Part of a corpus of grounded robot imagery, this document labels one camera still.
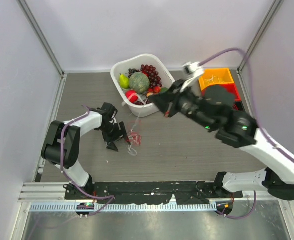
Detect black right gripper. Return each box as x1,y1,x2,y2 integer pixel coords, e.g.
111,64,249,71
148,78,216,131

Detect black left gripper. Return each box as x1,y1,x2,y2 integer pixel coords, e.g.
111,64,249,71
98,121,130,151

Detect cable bundle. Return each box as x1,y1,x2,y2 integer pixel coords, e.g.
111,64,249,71
125,128,143,146

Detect white cable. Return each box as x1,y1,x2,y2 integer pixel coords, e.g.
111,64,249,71
203,74,225,85
121,93,150,157

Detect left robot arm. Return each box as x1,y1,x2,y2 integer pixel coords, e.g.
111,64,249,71
41,102,130,200

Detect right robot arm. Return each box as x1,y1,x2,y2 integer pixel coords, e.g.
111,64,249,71
148,80,294,201

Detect green lime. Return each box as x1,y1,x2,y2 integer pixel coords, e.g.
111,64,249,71
160,87,168,93

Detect red yellow cherries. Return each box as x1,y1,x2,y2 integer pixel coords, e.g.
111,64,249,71
146,86,162,98

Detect red grape bunch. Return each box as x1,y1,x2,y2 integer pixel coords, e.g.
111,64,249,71
140,64,163,88

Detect white plastic basket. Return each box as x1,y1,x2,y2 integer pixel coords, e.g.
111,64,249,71
110,53,175,118

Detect dark red grapes front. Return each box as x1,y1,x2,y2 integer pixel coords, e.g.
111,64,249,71
134,99,151,106

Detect green melon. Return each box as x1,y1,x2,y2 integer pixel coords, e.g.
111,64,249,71
129,72,150,94

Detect red apple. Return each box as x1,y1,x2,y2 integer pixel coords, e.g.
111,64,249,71
125,90,139,104

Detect dark purple grape bunch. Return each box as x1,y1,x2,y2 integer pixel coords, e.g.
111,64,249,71
128,68,140,78

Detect green pear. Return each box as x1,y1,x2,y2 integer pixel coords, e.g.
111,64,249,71
119,74,130,90

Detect yellow storage bin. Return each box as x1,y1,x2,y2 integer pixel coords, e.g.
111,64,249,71
198,68,235,91

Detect red storage bin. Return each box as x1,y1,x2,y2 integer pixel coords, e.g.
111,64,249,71
221,83,241,102

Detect black storage bin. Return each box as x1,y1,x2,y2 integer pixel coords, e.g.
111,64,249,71
233,101,246,112

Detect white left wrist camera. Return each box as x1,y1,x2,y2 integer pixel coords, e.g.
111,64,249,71
110,113,117,125

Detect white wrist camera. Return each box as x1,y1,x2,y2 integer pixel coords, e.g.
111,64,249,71
180,62,205,93
110,113,117,125

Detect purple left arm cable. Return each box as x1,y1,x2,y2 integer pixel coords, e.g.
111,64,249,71
59,104,117,216

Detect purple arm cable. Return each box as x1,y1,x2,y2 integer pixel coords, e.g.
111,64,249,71
199,47,294,221
59,104,117,216

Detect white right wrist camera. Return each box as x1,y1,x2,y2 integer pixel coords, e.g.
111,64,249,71
180,62,205,93

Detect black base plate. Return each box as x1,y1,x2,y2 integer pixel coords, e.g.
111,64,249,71
64,180,244,206

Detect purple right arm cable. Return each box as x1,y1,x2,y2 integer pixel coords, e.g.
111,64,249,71
199,47,294,221

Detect aluminium rail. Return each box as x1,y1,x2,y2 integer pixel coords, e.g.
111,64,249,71
18,182,276,217

